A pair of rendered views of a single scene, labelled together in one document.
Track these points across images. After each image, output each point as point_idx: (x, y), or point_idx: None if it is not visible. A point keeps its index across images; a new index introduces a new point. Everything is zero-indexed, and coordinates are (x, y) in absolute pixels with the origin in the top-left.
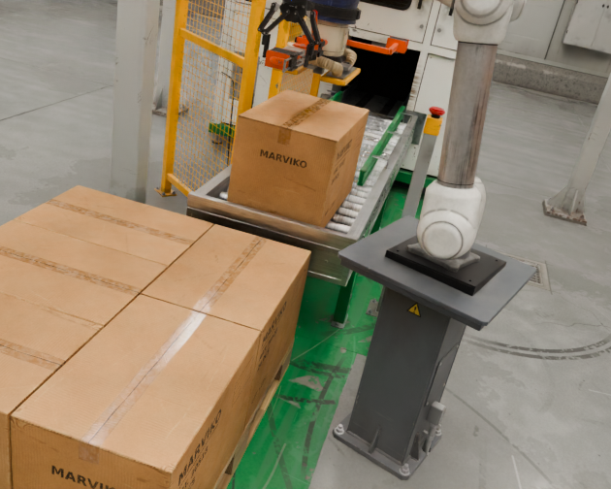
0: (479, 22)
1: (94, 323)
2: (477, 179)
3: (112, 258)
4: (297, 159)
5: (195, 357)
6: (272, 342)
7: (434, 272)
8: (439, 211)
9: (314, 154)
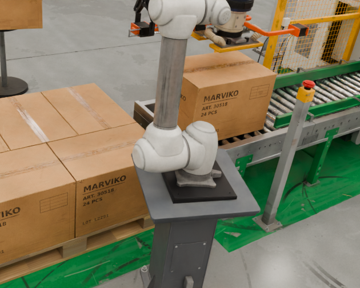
0: (156, 23)
1: (9, 148)
2: (206, 129)
3: (57, 122)
4: (182, 94)
5: (27, 179)
6: (106, 195)
7: (166, 181)
8: (143, 138)
9: (188, 94)
